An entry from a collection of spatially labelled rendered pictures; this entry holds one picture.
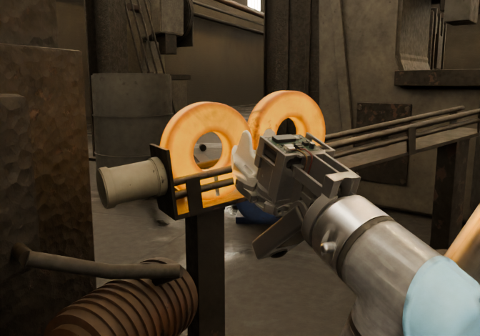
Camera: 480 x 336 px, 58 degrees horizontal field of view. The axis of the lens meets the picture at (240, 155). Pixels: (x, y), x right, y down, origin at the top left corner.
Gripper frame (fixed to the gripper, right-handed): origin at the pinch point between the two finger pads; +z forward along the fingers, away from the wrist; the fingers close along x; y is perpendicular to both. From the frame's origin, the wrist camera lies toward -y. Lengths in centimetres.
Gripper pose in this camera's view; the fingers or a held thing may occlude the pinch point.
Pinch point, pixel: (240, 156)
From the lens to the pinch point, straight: 60.0
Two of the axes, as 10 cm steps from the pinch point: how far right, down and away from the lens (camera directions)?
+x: -8.6, 0.9, -5.0
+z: -4.8, -4.4, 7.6
